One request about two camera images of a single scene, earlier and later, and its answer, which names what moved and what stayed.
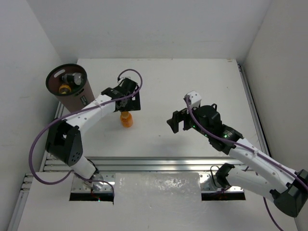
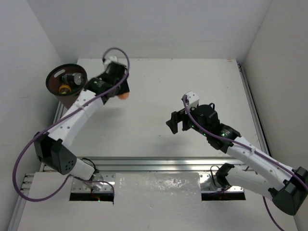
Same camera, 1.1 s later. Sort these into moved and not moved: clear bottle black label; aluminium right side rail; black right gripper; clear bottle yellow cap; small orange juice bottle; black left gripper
Moved: black left gripper; small orange juice bottle
Not moved: black right gripper; aluminium right side rail; clear bottle black label; clear bottle yellow cap
